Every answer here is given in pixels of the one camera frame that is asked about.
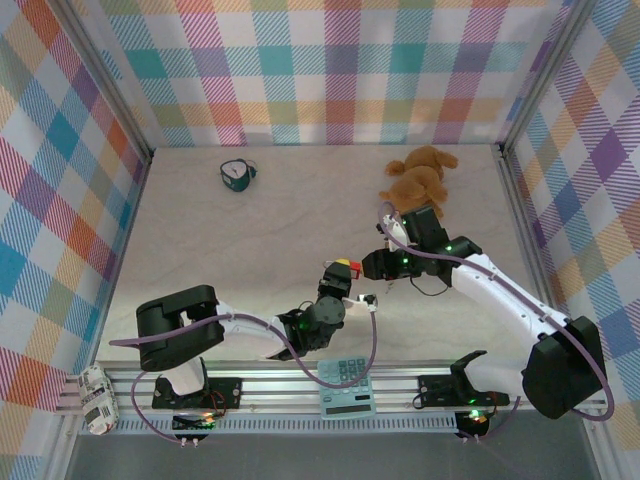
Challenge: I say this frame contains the light blue calculator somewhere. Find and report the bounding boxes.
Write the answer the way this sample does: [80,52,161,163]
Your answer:
[317,355,377,420]

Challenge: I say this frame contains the brown plush teddy bear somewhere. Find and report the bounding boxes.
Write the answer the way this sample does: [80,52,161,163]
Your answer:
[378,145,460,220]

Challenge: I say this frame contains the teal alarm clock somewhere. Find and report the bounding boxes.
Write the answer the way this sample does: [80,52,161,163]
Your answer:
[218,157,259,194]

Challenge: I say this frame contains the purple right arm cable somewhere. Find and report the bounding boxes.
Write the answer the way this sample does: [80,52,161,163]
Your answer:
[378,199,615,444]

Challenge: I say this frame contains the thin black cable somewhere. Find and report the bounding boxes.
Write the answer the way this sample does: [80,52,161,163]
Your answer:
[408,275,454,298]

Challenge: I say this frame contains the aluminium mounting rail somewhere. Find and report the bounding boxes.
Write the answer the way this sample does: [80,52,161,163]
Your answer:
[54,367,609,415]

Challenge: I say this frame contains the white slotted cable duct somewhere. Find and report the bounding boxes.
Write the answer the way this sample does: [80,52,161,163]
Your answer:
[79,414,461,436]

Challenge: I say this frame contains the aluminium frame floor rail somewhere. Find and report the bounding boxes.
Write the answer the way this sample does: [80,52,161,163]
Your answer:
[494,144,626,480]
[92,154,154,366]

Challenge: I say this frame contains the white box on rail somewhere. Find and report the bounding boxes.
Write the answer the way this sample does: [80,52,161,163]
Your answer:
[75,365,120,437]

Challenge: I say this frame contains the aluminium frame post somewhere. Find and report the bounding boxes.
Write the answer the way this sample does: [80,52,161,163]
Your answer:
[496,0,601,156]
[58,0,154,166]

